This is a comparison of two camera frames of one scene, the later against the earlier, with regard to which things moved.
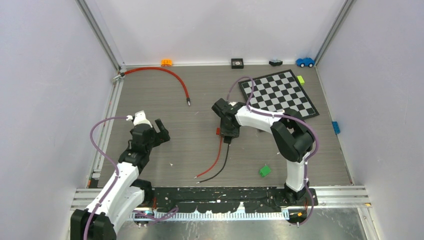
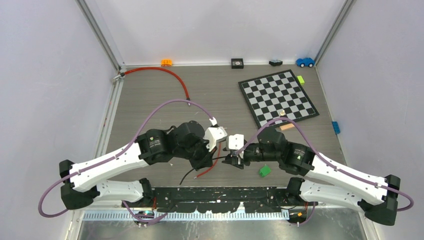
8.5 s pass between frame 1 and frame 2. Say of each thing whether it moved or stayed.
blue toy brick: stayed
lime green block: stayed
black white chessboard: stayed
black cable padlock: moved
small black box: stayed
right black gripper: moved
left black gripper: moved
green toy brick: stayed
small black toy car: stayed
